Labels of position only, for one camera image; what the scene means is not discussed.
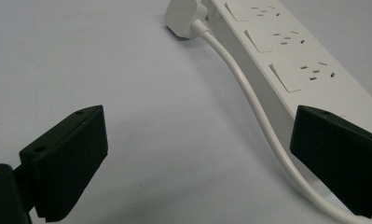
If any white power cable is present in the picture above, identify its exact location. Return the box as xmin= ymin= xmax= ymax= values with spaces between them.
xmin=191 ymin=19 xmax=372 ymax=224

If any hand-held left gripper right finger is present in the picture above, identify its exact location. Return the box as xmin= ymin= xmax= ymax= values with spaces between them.
xmin=289 ymin=105 xmax=372 ymax=219

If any white plug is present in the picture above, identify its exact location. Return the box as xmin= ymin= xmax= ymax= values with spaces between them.
xmin=164 ymin=0 xmax=209 ymax=40

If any white power strip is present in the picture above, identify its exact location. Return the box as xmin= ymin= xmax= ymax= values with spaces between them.
xmin=201 ymin=0 xmax=372 ymax=140

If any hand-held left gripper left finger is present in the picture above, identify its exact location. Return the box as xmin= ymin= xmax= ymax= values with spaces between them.
xmin=19 ymin=105 xmax=109 ymax=223

